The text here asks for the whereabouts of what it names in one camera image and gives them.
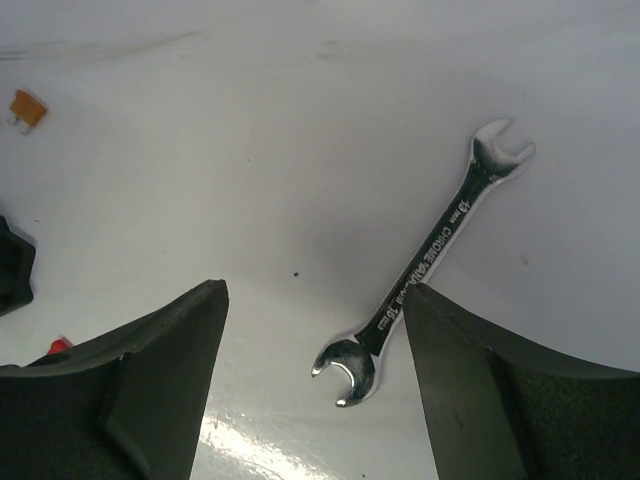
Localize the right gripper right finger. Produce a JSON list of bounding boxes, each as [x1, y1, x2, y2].
[[404, 285, 639, 479]]

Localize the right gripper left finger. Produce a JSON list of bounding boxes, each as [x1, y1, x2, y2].
[[1, 280, 229, 479]]

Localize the black fuse box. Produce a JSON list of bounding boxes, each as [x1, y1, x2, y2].
[[0, 216, 36, 316]]

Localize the red blade fuse lower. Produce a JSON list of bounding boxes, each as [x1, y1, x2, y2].
[[47, 336, 73, 355]]

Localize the orange blade fuse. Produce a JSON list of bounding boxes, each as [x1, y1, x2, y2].
[[8, 89, 49, 135]]

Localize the small chrome open-end wrench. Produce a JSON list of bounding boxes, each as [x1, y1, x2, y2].
[[311, 117, 536, 408]]

